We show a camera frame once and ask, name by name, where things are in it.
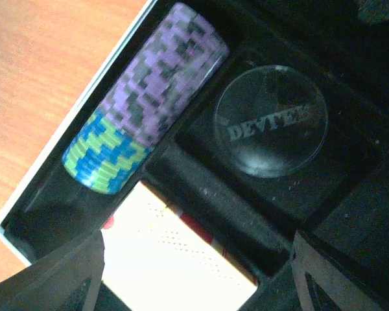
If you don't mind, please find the blue green chip stack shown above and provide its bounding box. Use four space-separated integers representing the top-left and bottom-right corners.
62 109 152 194

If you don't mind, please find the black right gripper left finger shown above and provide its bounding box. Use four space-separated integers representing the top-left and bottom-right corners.
0 231 104 310

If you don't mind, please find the clear round disc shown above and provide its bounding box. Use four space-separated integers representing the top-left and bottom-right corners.
213 65 329 178

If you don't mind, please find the purple poker chip stack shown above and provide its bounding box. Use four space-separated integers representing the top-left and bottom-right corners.
98 3 230 147

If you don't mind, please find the aluminium poker case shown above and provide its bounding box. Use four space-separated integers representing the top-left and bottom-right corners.
0 1 389 310

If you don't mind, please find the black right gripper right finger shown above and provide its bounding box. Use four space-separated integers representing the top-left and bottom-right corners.
290 231 389 310

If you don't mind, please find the pink playing card deck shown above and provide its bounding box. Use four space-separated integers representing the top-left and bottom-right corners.
102 183 257 310

